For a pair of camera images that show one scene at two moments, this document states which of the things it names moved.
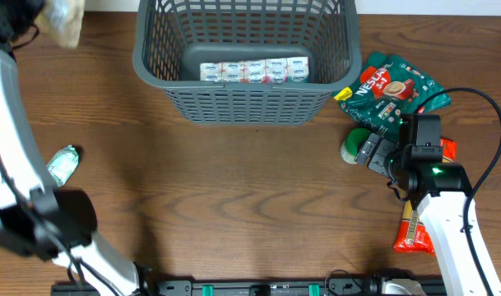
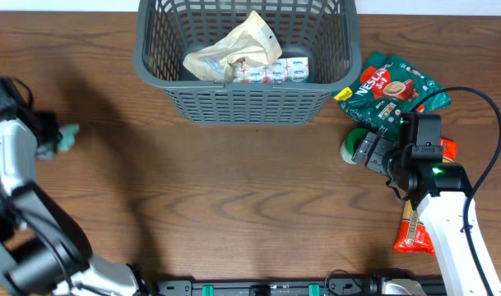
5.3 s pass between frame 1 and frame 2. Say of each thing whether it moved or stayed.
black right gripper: stayed
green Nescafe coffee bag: stayed
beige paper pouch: moved
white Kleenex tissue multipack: stayed
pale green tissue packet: moved
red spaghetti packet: stayed
